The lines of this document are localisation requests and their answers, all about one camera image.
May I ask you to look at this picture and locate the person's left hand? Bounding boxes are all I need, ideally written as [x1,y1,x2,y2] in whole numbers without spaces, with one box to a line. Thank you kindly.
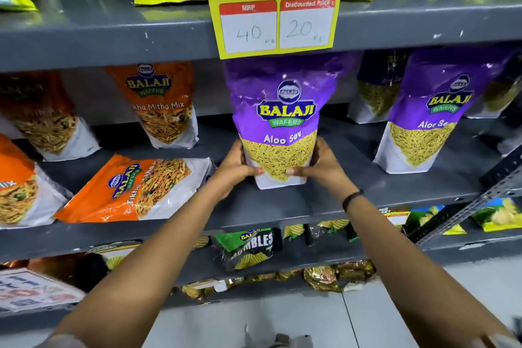
[208,139,265,202]

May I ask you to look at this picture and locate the person's right hand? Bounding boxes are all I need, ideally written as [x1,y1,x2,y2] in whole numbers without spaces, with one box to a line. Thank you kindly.
[285,136,360,202]

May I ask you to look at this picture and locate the purple snack packet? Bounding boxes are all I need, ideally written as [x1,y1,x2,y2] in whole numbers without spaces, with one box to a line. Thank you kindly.
[347,50,409,124]
[224,52,362,190]
[465,56,522,120]
[373,47,519,175]

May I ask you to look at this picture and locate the person's right forearm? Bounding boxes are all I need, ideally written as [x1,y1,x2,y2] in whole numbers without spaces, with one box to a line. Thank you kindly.
[344,193,515,348]

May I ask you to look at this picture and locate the person's left forearm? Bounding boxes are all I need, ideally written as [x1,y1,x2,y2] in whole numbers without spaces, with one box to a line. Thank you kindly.
[52,181,228,348]

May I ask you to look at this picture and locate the black wristband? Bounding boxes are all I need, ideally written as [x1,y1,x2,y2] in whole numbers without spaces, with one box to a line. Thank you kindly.
[342,190,365,212]

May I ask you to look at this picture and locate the green black chips packet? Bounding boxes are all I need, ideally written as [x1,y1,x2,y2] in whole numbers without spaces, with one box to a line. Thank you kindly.
[214,228,282,271]

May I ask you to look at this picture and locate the white red snack packet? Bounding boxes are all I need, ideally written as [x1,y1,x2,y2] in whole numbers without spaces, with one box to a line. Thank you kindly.
[379,207,411,227]

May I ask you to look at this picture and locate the orange snack packet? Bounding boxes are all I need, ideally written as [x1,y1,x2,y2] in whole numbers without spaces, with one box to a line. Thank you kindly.
[54,154,216,224]
[105,61,200,150]
[0,133,73,230]
[0,71,101,162]

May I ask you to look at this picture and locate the blue green chips packet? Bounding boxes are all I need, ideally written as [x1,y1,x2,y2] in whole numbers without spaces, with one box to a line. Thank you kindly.
[472,197,522,233]
[404,204,467,237]

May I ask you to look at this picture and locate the yellow paper price sign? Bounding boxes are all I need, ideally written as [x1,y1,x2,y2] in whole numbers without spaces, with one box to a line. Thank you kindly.
[199,0,358,60]

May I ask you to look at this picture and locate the grey metal shelf rack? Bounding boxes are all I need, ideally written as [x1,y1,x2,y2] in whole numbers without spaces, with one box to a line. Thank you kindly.
[0,0,522,334]

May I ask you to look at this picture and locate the dark orange packet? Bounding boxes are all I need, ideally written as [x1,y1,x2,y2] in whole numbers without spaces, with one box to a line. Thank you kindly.
[0,253,109,292]

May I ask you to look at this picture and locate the white patterned box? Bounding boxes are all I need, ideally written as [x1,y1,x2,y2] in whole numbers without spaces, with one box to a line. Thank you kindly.
[0,268,86,314]

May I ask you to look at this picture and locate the slotted metal rack bracket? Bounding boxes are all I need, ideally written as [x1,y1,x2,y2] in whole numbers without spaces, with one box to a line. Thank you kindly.
[408,147,522,247]

